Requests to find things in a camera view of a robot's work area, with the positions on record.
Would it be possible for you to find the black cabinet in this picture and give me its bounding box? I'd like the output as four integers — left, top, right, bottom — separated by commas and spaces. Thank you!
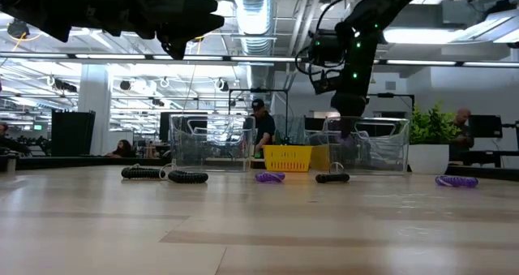
51, 110, 97, 157

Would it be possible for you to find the white building column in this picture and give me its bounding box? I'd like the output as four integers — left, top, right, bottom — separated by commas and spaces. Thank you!
77, 63, 113, 157

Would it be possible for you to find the hanging black cable reel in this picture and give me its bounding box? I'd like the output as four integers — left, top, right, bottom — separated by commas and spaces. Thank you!
6, 18, 30, 39

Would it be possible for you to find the yellow plastic basket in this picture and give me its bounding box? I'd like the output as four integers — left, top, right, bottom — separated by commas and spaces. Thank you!
262, 144, 330, 173

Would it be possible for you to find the person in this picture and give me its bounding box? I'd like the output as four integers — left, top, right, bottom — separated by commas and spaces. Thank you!
0, 122, 32, 154
242, 98, 277, 157
105, 139, 135, 158
448, 107, 475, 162

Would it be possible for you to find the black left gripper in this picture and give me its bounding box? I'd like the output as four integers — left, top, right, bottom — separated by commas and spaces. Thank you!
52, 0, 225, 61

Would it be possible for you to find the clear plastic bin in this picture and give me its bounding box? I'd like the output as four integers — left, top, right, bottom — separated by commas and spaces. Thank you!
323, 117, 411, 174
169, 113, 256, 174

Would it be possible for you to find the silver ventilation duct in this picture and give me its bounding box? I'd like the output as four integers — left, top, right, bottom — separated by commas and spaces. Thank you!
230, 0, 281, 57

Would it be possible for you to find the black metal rig frame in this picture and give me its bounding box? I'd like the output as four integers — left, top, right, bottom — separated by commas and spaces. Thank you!
367, 92, 416, 120
228, 88, 290, 146

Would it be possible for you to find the green plant in white pot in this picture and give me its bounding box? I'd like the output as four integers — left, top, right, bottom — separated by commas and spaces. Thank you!
407, 103, 459, 175

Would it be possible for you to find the black computer monitor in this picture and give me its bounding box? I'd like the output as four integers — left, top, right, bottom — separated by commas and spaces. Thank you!
303, 116, 326, 132
468, 114, 504, 139

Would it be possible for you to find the long ceiling light bar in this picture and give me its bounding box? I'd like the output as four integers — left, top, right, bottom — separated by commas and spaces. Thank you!
0, 52, 519, 67

